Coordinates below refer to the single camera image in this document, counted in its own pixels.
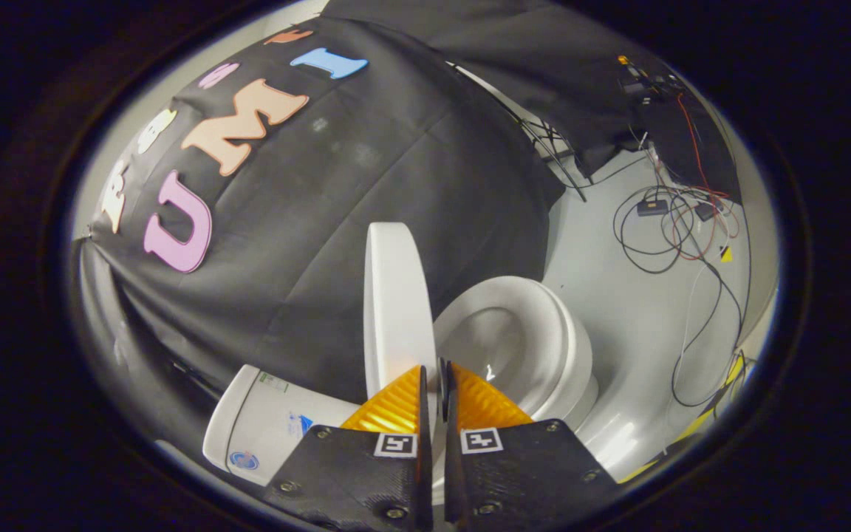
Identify white toilet lid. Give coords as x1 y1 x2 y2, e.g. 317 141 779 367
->
363 222 442 444

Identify black floor cables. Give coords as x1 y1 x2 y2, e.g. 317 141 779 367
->
612 132 755 409

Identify orange and black device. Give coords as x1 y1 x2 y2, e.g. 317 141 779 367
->
616 55 686 103

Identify black tripod stand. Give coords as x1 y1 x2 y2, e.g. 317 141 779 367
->
449 61 590 203

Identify white toilet bowl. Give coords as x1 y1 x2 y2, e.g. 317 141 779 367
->
536 369 601 433

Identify black backdrop cloth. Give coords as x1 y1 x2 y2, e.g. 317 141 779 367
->
71 16 567 474
321 0 692 178

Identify red cable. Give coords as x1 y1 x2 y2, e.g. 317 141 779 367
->
671 95 733 261

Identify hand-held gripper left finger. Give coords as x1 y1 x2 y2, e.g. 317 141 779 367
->
263 365 434 532

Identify yellow floor tape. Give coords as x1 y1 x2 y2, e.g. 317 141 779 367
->
618 351 750 485

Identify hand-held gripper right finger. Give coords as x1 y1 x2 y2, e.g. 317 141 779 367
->
440 361 622 532

